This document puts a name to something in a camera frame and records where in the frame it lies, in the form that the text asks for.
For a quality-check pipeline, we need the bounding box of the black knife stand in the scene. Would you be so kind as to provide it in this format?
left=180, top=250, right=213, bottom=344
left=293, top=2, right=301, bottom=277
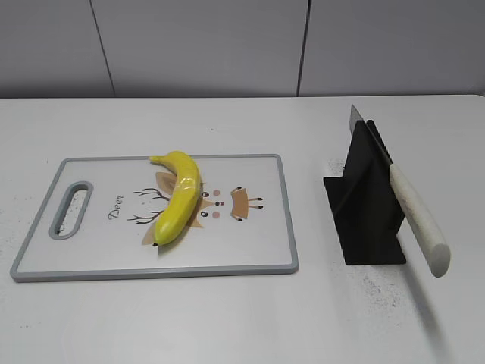
left=323, top=120, right=406, bottom=265

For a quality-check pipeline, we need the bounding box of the white deer cutting board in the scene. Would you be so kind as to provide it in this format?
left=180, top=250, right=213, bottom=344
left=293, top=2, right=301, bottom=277
left=10, top=154, right=299, bottom=282

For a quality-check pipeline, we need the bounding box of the white-handled kitchen knife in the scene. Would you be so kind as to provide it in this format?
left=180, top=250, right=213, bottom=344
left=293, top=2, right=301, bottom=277
left=366, top=121, right=451, bottom=278

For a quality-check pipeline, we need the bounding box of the yellow plastic banana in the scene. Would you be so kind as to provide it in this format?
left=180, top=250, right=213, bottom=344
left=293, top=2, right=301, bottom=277
left=149, top=151, right=202, bottom=246

